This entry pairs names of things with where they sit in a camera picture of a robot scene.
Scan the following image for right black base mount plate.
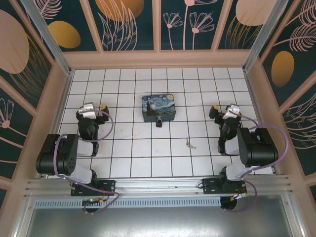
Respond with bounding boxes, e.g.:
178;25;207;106
201;178;247;196

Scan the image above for aluminium frame post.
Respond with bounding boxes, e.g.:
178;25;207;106
20;0;75;76
242;0;284;73

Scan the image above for grey slotted cable duct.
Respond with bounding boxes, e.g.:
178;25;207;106
34;197;222;208

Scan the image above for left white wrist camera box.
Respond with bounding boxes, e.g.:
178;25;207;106
79;103;96;118

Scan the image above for blue starry night tin box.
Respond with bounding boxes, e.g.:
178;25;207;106
141;93;175;123

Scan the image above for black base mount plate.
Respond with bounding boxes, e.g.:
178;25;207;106
201;178;247;196
71;180;117;197

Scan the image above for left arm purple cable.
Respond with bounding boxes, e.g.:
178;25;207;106
53;110;121;215

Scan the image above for aluminium side rail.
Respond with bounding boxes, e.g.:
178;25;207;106
39;70;75;179
243;70;281;175

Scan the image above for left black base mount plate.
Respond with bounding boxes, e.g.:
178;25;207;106
71;180;117;197

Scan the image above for grey metal sheet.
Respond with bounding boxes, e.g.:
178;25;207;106
17;206;301;237

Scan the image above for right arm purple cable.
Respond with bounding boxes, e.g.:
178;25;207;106
222;110;290;213

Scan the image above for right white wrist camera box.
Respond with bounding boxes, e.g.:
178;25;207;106
222;103;241;119

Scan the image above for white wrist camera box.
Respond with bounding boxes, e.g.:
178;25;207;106
79;103;96;118
222;103;241;119

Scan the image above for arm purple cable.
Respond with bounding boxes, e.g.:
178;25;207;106
222;110;290;213
53;110;121;215

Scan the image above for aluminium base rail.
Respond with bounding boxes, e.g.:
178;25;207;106
23;174;294;198

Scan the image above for silver keys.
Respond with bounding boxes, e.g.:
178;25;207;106
185;138;198;150

